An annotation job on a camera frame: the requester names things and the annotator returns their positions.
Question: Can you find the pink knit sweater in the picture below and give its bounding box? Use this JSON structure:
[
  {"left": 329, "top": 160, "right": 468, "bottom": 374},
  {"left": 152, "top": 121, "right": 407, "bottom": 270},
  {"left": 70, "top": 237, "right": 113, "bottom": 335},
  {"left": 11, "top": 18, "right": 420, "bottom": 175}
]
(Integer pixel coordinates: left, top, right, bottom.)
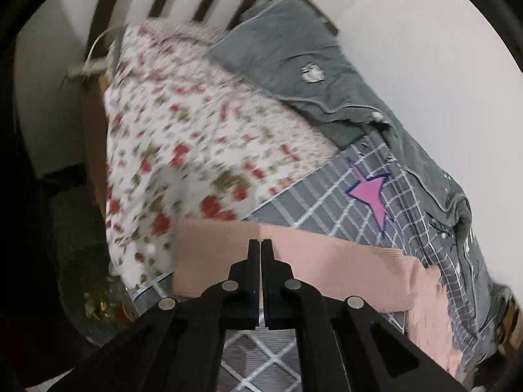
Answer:
[{"left": 173, "top": 220, "right": 462, "bottom": 375}]

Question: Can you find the grey checked star quilt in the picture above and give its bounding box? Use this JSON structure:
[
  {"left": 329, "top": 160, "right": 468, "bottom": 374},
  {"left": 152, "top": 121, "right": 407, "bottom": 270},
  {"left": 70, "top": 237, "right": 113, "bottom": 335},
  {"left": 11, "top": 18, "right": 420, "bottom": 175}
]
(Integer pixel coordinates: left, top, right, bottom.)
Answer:
[{"left": 112, "top": 135, "right": 496, "bottom": 370}]

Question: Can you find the white charger cable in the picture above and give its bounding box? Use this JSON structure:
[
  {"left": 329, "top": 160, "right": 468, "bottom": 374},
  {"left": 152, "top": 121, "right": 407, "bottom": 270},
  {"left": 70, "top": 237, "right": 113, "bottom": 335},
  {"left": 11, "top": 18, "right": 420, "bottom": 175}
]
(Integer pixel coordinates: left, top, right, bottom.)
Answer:
[{"left": 66, "top": 27, "right": 123, "bottom": 81}]

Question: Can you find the grey-green plush blanket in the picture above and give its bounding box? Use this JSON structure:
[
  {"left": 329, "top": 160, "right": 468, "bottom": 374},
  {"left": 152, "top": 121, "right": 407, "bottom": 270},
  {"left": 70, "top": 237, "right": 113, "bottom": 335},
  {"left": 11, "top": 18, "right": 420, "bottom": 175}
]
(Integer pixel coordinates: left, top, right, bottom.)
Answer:
[{"left": 208, "top": 0, "right": 512, "bottom": 364}]

